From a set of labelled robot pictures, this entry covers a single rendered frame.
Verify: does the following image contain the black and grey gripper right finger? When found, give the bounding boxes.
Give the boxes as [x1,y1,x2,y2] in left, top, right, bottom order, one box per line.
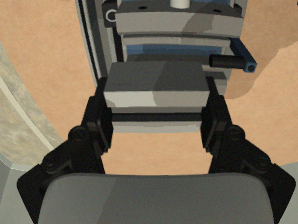
[200,76,296,224]

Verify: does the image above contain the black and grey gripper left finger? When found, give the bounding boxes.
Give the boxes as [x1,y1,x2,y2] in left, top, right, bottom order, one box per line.
[17,77,114,224]

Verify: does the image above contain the dark grey block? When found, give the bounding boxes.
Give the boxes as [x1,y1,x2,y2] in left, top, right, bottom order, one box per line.
[104,61,210,133]

